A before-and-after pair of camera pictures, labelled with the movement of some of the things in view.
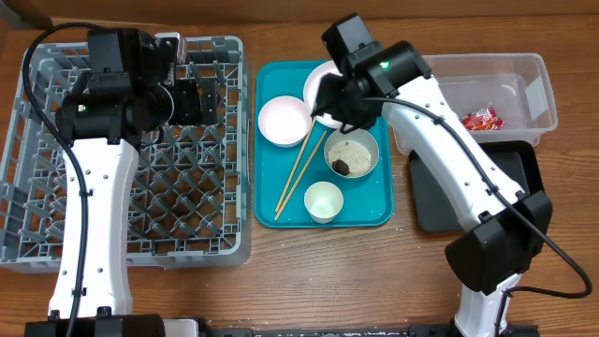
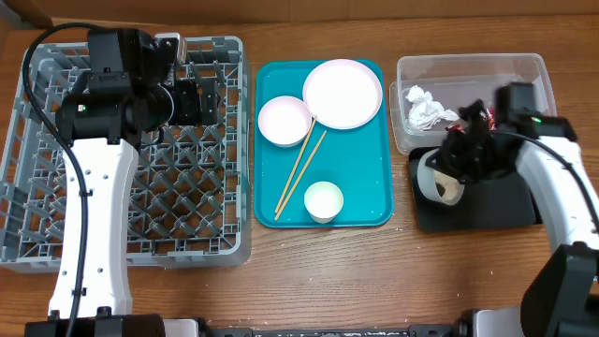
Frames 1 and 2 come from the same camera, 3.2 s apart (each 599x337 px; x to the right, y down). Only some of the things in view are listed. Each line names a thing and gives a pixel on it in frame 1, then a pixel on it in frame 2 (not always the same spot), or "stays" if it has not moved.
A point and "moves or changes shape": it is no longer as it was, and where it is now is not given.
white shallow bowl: (284, 121) stays
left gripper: (189, 114) stays
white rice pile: (356, 155) moves or changes shape
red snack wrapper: (483, 119) stays
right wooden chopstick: (304, 168) stays
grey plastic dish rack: (190, 203) stays
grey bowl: (352, 154) → (439, 186)
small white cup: (323, 201) stays
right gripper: (331, 98) → (468, 129)
